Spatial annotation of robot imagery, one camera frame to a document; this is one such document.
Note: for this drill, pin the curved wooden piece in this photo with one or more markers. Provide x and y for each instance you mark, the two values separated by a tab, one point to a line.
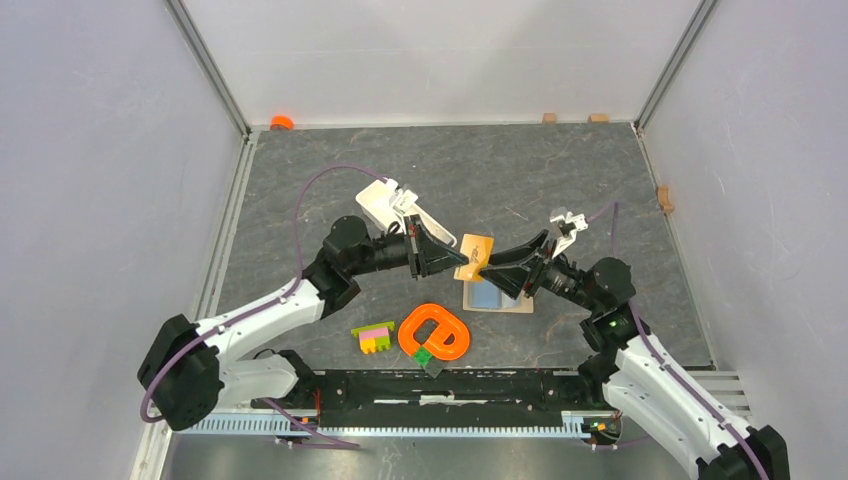
663	195

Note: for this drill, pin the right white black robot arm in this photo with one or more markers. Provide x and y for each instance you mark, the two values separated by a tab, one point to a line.
633	373

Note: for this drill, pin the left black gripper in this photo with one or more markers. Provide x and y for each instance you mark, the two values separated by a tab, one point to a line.
426	256

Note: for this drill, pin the grey toy baseplate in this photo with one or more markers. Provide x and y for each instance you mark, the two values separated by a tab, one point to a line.
434	367

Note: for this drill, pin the green toy brick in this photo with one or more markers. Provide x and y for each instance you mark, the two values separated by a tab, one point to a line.
422	356

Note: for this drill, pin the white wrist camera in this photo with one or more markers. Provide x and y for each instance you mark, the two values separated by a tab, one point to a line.
402	203
568	226

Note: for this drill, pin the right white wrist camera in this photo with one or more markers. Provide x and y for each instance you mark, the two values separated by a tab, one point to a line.
568	226

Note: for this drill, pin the orange curved toy track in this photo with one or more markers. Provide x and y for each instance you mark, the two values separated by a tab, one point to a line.
449	339

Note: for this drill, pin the white slotted cable duct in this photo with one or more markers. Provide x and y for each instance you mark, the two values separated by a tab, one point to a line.
274	424

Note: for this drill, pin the orange round cap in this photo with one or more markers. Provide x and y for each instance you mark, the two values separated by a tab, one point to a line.
281	122

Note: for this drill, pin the green pink yellow brick stack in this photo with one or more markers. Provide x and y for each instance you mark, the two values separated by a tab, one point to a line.
374	338

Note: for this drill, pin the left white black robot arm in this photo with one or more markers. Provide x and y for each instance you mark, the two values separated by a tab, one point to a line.
194	367

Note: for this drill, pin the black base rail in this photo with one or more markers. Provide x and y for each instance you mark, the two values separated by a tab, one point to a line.
523	397

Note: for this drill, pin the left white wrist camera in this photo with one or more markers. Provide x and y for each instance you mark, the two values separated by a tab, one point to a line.
402	203

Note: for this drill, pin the white rectangular tray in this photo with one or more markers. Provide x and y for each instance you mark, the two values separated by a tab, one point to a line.
385	202

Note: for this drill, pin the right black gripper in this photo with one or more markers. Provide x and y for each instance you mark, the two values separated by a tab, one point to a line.
515	278

